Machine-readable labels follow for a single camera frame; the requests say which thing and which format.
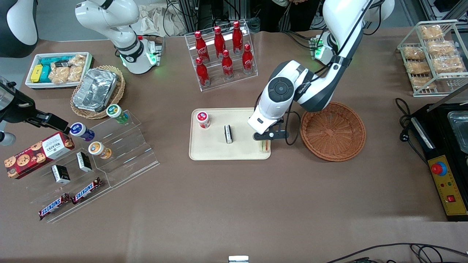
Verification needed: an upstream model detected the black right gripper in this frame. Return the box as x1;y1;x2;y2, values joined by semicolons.
0;82;70;134

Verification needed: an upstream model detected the beige plastic tray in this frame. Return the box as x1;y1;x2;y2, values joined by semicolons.
189;107;271;161

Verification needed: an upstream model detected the round brown wicker basket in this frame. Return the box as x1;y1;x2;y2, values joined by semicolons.
299;102;366;162

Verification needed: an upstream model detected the oval tan wicker basket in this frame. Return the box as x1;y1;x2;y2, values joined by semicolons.
71;65;126;120

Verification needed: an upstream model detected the white rectangular bin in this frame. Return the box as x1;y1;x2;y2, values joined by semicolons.
24;52;94;90

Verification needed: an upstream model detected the red cookie box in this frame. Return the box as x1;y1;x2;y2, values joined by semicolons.
4;131;75;179

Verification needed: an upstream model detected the clear bag of crackers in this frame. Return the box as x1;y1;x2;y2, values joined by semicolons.
68;54;87;82
49;67;70;84

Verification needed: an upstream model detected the small can with red lid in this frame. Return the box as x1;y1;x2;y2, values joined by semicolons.
196;110;211;129

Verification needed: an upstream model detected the small can with purple body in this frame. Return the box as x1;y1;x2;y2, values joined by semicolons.
69;122;95;142

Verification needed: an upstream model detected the clear acrylic bottle rack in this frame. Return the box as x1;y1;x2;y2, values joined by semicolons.
185;20;258;92

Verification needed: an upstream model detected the red cola bottle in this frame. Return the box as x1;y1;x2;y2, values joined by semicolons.
242;44;254;75
196;57;210;87
222;50;234;79
233;21;244;55
214;26;226;59
194;31;210;62

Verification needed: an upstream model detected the aluminium foil container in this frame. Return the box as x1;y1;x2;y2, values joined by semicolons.
72;68;118;113

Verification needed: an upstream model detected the small can with orange body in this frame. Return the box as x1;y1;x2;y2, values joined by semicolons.
88;141;112;160

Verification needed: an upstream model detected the small can with green lid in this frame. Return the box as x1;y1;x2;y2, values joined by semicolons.
106;104;129;124

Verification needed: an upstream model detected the Snickers chocolate bar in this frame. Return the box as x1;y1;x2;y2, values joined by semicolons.
38;193;71;221
72;178;103;205

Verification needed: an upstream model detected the clear acrylic stepped shelf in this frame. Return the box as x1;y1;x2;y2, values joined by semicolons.
26;110;160;223

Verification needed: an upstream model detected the person behind table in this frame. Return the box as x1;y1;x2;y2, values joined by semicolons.
261;0;324;33

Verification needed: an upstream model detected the crumpled beige cloth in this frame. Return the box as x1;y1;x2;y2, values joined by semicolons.
132;4;187;37

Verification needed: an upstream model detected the wrapped rice cracker pack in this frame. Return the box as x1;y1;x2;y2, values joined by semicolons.
411;76;435;90
428;40;456;55
433;57;465;73
406;60;430;75
420;25;443;40
403;46;424;60

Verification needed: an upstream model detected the black countertop machine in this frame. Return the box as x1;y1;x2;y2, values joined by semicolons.
411;104;468;222

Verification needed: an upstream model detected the red emergency stop button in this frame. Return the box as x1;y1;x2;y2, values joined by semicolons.
431;161;448;176

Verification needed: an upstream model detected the grey metal bar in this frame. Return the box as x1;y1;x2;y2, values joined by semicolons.
427;85;468;112

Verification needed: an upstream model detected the yellow control box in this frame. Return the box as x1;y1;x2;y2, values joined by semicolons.
427;155;468;217

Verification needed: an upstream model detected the steel pan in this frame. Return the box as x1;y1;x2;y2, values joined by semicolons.
448;111;468;154

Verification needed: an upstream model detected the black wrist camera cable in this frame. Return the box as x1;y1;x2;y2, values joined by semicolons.
285;0;382;145

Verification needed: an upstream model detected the black base cable bundle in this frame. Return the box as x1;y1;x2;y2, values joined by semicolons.
282;30;318;50

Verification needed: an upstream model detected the black power cable with plug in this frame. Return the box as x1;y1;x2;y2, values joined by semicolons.
395;98;430;167

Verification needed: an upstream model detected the aluminium frame post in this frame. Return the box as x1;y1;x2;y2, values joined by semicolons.
181;0;200;33

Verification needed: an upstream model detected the white wire rack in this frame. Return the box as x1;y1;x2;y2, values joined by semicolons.
397;19;468;97

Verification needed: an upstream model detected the black floor cable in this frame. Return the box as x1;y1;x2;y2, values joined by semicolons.
325;242;468;263

